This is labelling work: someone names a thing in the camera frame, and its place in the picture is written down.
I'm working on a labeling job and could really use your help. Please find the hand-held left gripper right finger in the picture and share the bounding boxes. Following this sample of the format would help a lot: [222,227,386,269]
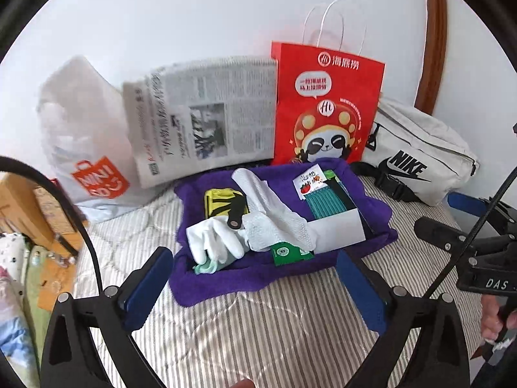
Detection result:
[336,248,472,388]

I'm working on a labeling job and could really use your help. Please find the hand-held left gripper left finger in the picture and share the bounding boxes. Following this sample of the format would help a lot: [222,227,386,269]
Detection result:
[39,246,174,388]

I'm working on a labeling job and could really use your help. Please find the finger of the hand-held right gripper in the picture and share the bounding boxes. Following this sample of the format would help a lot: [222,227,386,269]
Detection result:
[415,216,479,253]
[448,192,517,236]

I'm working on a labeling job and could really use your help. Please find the mint green cloth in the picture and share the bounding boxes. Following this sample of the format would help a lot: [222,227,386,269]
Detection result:
[193,258,222,274]

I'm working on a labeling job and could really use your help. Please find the purple towel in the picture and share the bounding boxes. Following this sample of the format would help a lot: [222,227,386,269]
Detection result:
[167,157,398,308]

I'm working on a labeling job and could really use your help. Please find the green sachet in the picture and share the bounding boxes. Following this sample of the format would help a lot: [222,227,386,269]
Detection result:
[270,242,314,267]

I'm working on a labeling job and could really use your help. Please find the white gloves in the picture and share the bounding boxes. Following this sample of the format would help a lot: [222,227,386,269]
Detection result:
[186,215,252,269]

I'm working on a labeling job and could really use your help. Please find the teal ribbed cloth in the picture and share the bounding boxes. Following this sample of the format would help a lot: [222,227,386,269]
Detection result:
[305,184,353,221]

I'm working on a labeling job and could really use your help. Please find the yellow black pouch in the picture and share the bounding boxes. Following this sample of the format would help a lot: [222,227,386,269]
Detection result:
[204,188,248,220]

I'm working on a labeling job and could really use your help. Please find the black watch strap with stud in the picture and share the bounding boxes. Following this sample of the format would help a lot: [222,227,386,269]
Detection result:
[226,196,248,232]

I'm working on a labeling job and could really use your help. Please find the white paper towel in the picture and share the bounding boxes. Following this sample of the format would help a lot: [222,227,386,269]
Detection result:
[231,167,321,252]

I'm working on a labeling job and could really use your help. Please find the white tomato print packet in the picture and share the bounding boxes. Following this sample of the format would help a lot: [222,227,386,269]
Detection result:
[293,165,326,195]

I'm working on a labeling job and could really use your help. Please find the person's right hand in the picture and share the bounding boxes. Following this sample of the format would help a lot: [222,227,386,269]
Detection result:
[480,291,517,345]

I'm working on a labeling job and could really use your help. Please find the white waist bag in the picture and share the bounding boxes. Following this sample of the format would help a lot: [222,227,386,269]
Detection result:
[351,97,481,208]

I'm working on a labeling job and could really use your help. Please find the striped bed sheet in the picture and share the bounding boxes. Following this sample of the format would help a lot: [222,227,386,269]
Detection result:
[73,170,497,388]

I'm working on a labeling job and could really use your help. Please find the light green pillow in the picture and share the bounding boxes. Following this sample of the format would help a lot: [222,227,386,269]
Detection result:
[21,246,54,334]

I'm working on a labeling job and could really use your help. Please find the patterned box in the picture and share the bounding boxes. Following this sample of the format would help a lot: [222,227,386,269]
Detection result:
[32,178,81,233]

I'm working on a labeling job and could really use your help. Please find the white dotted pillow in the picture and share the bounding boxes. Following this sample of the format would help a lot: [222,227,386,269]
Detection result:
[0,232,30,277]

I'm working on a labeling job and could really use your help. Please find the light wooden furniture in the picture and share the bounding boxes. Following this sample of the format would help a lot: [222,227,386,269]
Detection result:
[0,172,87,255]

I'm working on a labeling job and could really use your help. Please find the white plastic shopping bag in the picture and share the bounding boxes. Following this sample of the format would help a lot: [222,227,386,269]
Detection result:
[36,56,150,223]

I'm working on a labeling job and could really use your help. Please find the brown wooden headboard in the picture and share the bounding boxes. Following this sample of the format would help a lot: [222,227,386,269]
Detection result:
[414,0,448,116]

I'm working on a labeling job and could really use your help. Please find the red paper bag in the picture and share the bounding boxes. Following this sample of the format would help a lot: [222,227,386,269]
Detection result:
[270,0,386,166]

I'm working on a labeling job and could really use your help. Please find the folded newspaper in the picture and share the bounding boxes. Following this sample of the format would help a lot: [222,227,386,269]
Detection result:
[122,57,279,190]

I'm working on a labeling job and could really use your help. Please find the black cable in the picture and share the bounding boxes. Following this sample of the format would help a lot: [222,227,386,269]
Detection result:
[0,156,102,304]
[424,167,517,297]

